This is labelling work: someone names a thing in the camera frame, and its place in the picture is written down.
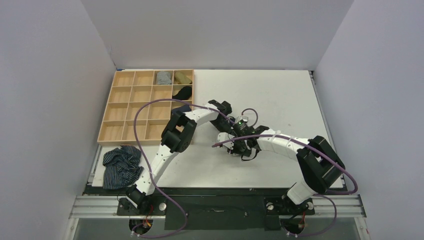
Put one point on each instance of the grey striped rolled underwear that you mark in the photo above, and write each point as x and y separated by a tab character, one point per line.
163	78

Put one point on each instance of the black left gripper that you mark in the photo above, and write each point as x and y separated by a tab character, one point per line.
231	130

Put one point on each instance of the navy rolled underwear in tray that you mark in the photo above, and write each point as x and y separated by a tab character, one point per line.
183	109

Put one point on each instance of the black rolled underwear in tray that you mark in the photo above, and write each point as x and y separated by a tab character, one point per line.
183	94

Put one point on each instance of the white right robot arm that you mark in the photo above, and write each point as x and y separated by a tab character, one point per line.
319	164

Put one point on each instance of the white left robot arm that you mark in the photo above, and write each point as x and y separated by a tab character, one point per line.
175	138

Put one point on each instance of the navy striped crumpled underwear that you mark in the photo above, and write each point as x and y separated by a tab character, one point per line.
122	167

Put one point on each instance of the olive rolled underwear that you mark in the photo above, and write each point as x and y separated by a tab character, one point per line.
181	79

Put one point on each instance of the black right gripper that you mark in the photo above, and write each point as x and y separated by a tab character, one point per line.
238	145

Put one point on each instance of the wooden compartment organizer tray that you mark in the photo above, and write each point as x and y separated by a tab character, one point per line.
135	101

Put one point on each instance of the aluminium rail base frame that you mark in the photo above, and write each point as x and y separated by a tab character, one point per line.
215	214

